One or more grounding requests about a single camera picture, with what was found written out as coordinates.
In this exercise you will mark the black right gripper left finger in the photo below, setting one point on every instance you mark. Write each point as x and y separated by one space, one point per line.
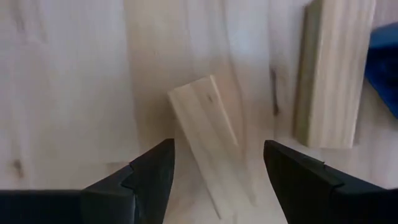
130 199

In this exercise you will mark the wooden block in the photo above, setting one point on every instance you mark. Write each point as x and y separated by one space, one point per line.
332 77

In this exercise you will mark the thin pale wooden plank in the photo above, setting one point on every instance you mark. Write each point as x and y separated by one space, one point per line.
205 124

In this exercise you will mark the large blue toy brick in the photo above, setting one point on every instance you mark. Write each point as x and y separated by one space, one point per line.
384 68

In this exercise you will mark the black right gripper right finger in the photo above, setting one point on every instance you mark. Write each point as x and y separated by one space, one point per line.
311 199

